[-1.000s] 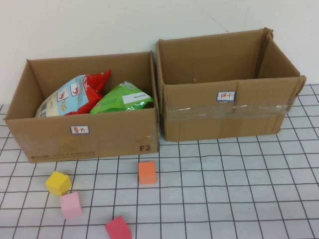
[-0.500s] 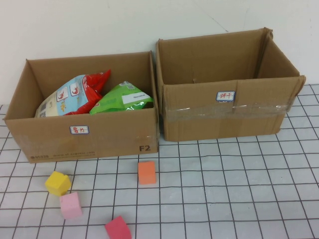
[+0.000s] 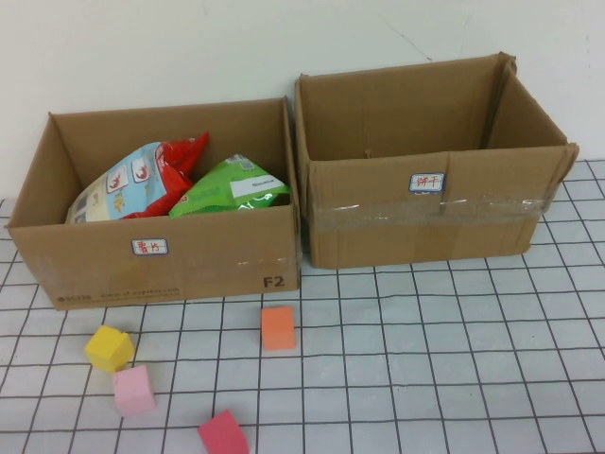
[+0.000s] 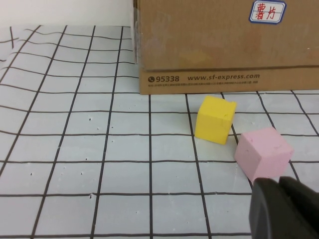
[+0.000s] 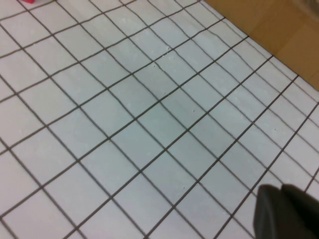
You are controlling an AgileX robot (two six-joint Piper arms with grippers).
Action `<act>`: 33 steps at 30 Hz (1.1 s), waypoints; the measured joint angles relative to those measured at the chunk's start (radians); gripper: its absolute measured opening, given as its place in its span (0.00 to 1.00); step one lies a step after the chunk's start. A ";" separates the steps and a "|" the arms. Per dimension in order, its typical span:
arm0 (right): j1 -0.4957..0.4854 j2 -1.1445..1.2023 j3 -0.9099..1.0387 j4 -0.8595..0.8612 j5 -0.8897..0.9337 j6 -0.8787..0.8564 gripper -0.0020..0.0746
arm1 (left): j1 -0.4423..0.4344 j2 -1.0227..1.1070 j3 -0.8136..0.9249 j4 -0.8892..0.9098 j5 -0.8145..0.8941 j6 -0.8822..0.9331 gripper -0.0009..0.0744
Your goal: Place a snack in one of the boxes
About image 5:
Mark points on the plain brown cardboard box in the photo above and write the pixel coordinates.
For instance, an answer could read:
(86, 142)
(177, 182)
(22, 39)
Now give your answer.
(279, 32)

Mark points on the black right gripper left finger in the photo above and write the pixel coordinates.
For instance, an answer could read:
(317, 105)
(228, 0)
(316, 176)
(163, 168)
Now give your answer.
(271, 219)

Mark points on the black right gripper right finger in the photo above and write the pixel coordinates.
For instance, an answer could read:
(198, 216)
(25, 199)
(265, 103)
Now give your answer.
(306, 216)

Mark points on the white grid-lined mat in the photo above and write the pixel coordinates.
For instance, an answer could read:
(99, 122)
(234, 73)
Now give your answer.
(149, 124)

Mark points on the small red object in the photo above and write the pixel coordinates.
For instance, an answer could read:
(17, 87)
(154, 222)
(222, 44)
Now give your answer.
(27, 1)

